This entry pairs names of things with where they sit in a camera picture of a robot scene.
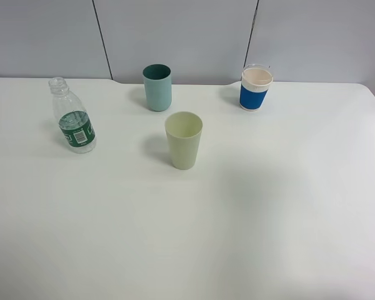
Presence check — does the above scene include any clear plastic water bottle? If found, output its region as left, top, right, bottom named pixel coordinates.
left=48, top=77, right=97, bottom=154

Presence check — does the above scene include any teal plastic cup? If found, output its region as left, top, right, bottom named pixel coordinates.
left=142, top=64, right=172, bottom=112

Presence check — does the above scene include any light green plastic cup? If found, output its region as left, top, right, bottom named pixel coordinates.
left=164, top=111, right=203, bottom=170

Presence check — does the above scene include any blue sleeved paper cup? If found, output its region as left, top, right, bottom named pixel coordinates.
left=239, top=64, right=274, bottom=111

